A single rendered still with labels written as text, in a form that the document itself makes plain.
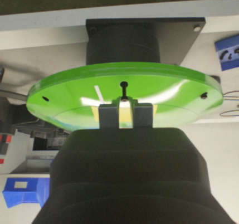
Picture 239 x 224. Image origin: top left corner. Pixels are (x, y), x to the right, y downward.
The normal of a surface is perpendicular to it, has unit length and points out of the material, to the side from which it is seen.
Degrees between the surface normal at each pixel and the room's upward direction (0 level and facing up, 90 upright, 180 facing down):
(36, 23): 90
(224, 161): 90
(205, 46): 0
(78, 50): 0
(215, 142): 90
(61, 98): 24
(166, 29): 0
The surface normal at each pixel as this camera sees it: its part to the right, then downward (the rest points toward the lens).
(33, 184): -0.07, -0.46
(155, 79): 0.09, 0.73
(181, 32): 0.02, 0.95
